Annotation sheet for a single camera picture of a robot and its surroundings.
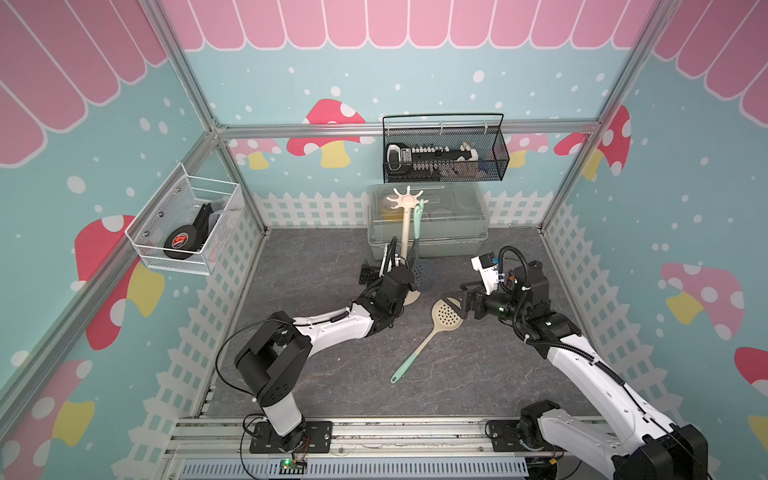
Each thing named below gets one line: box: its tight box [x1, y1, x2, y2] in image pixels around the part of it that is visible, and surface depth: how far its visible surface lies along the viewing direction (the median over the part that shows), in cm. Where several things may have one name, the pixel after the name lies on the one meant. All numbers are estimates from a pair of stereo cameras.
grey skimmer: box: [409, 199, 437, 290], surface depth 91 cm
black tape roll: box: [163, 203, 214, 260], surface depth 71 cm
